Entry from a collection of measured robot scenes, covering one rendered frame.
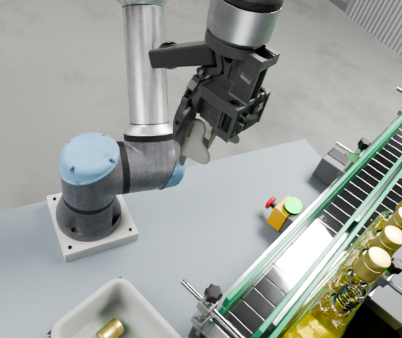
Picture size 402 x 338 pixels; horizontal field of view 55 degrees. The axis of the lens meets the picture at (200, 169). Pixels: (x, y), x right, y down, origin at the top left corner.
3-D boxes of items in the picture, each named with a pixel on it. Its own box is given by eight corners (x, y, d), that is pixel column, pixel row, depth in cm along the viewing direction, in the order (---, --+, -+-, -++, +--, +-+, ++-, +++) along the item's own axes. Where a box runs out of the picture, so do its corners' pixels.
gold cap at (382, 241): (385, 264, 59) (402, 249, 56) (365, 248, 60) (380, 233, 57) (394, 251, 61) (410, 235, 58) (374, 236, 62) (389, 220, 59)
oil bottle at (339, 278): (307, 352, 71) (365, 304, 56) (283, 329, 73) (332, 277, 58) (321, 330, 75) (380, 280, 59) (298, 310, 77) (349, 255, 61)
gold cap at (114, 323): (95, 336, 76) (113, 321, 79) (107, 350, 75) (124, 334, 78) (95, 330, 74) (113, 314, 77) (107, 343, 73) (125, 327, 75)
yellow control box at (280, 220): (285, 239, 104) (295, 223, 99) (264, 221, 107) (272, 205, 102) (298, 225, 109) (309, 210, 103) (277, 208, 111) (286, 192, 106)
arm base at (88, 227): (49, 198, 94) (46, 172, 87) (110, 184, 101) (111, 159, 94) (64, 249, 86) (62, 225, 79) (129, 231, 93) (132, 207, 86)
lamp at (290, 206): (294, 218, 100) (298, 211, 98) (280, 207, 102) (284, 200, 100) (303, 209, 103) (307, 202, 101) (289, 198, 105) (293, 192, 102)
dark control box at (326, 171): (331, 190, 121) (344, 172, 115) (311, 175, 124) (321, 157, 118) (343, 178, 126) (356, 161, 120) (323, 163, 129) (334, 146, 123)
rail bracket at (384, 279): (382, 319, 80) (421, 290, 70) (354, 296, 82) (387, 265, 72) (389, 306, 82) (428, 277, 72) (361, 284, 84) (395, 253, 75)
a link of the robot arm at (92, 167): (58, 172, 88) (54, 129, 78) (117, 165, 93) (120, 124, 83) (64, 215, 81) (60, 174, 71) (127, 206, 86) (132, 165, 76)
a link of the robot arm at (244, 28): (198, -14, 40) (245, -26, 44) (190, 27, 43) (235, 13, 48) (254, 19, 37) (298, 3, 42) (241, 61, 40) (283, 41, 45)
